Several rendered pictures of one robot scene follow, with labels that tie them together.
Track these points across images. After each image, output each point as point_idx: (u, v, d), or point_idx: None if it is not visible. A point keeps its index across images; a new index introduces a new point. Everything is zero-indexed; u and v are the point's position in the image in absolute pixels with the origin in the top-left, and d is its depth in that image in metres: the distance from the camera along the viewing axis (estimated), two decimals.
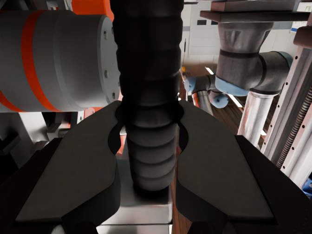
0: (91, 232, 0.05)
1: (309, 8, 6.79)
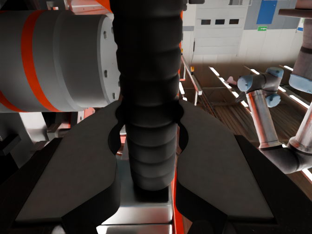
0: (91, 232, 0.05)
1: None
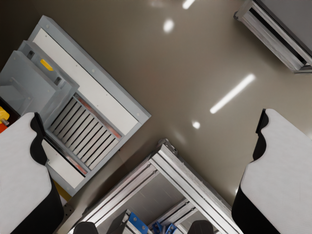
0: (91, 232, 0.05)
1: None
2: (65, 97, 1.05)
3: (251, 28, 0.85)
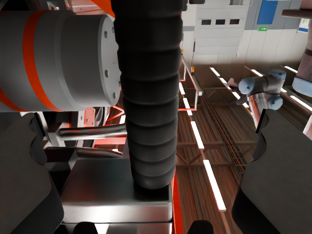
0: (91, 232, 0.05)
1: None
2: None
3: None
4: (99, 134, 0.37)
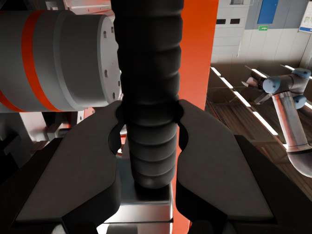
0: (91, 232, 0.05)
1: None
2: None
3: None
4: None
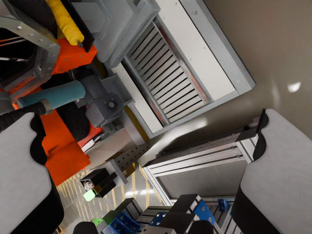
0: (91, 232, 0.05)
1: None
2: (143, 22, 0.92)
3: None
4: None
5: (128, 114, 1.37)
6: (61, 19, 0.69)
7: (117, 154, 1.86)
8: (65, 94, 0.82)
